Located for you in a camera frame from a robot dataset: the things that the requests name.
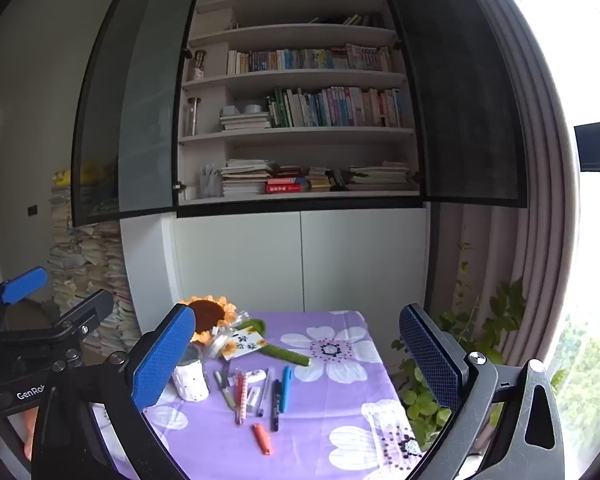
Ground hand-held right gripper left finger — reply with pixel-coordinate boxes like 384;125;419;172
32;304;197;480

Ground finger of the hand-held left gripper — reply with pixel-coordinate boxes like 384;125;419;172
0;266;49;333
0;288;116;357

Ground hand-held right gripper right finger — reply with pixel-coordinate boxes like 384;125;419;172
399;303;566;480

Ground white dotted pen holder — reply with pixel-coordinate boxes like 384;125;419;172
172;344;211;403

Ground clear pen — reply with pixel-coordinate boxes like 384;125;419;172
214;370;237;409

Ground pink checkered pen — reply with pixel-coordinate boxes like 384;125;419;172
234;371;247;426

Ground white frosted pen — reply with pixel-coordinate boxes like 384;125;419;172
256;367;274;417

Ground black pen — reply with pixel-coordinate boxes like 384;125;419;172
271;379;282;432

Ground blue pen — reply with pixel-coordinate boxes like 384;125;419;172
279;365;293;414

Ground orange marker pen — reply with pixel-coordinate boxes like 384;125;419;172
252;423;272;457

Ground person's left hand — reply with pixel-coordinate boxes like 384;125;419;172
0;407;38;462

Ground tall stacks of papers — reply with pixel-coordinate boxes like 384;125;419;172
47;180;142;356

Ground wrapped bouquet with ribbon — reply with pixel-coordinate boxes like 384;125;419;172
198;326;233;359

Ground crochet sunflower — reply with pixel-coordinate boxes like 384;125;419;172
177;296;312;367

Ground green plant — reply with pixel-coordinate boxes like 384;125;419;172
391;242;528;443

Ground purple floral tablecloth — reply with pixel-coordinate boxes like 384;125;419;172
92;310;428;480

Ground white bookcase cabinet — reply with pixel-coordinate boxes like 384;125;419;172
120;0;433;333

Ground pink curtain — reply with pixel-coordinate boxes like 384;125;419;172
430;0;588;386

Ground wide stack of magazines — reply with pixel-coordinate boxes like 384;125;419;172
346;161;415;192

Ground thick stack of books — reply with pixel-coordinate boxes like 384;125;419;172
221;159;277;197

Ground dark glass cabinet door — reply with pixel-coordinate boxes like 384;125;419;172
375;0;529;209
70;0;205;228

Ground short stack of books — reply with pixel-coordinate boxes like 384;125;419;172
305;166;337;192

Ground tall clear glass cylinder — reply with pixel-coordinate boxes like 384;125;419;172
186;96;202;137

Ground dark red books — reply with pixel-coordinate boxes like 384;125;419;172
272;165;306;186

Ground stack of white books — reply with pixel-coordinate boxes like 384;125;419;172
220;112;273;132

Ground book row with green spines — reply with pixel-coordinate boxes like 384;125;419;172
266;86;406;129

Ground long row of upright books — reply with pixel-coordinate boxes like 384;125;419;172
227;43;395;75

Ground leaning books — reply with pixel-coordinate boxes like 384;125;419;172
309;12;387;28

